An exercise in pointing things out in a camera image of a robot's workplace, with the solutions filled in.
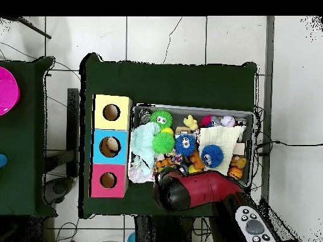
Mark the grey stand foot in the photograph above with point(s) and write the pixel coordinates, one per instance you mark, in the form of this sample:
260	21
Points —
59	189

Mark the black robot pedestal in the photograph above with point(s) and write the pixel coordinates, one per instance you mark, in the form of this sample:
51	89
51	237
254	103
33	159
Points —
164	229

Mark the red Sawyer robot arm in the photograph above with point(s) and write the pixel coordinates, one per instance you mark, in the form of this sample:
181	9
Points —
207	189

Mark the pink plastic bowl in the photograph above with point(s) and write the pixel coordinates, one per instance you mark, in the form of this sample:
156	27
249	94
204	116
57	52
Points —
7	93

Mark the white baseball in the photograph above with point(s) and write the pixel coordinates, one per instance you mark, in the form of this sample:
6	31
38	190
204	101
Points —
227	121

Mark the yellow ball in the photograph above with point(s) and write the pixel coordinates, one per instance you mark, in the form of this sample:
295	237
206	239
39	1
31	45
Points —
167	131

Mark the shallow grey mesh bin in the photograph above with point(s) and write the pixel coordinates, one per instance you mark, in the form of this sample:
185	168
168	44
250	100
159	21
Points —
178	114

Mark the yellow foam toy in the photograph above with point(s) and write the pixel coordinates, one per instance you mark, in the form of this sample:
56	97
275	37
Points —
191	122

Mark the black upright panel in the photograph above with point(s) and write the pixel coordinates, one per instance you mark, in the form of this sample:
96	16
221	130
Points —
73	126

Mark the dark rod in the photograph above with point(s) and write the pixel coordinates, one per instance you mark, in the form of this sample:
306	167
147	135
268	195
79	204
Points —
32	28

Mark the blue spiky googly-eyed ball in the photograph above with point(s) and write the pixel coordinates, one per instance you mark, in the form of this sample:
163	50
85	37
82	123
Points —
185	147
214	155

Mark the green spiky googly-eyed ball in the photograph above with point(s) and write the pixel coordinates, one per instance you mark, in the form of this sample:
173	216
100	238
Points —
161	119

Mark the wooden box with three holes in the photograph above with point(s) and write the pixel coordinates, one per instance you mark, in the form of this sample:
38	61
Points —
121	121

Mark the orange mini basketball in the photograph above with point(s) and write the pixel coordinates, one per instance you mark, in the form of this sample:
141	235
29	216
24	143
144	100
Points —
235	173

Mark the mint knitted cloth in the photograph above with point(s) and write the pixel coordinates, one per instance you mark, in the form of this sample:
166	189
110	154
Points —
142	143

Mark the blue round object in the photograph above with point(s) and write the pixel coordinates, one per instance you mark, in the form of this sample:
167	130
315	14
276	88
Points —
2	160

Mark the cream knitted cloth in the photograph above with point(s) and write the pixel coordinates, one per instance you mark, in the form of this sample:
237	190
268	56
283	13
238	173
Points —
222	136

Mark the dark green table cloth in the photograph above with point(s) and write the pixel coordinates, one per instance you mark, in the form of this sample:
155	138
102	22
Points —
22	151
176	83

